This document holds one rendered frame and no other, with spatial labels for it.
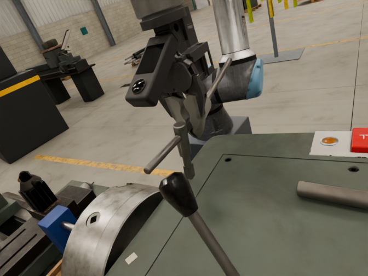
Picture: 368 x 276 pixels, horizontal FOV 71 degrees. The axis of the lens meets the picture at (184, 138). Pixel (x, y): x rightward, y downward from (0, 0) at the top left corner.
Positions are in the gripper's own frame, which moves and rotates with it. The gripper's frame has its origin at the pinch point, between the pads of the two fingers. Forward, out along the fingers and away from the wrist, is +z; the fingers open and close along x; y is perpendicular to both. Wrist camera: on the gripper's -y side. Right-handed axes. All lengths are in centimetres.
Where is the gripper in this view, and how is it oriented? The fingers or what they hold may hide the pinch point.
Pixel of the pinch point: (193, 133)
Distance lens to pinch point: 46.8
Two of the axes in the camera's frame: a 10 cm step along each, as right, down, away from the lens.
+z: 3.1, 8.3, 4.7
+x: -8.2, -0.2, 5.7
